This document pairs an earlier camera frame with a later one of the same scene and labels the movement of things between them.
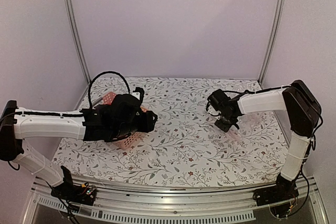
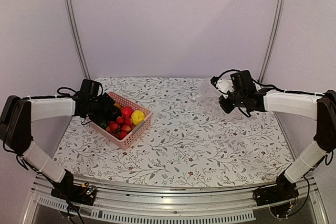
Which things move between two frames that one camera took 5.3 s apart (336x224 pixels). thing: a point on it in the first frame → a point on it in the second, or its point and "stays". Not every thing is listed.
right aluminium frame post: [281, 0] stays
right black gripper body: [227, 123] → [239, 102]
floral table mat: [182, 147] stays
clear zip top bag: [247, 122] → [208, 95]
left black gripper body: [125, 129] → [97, 108]
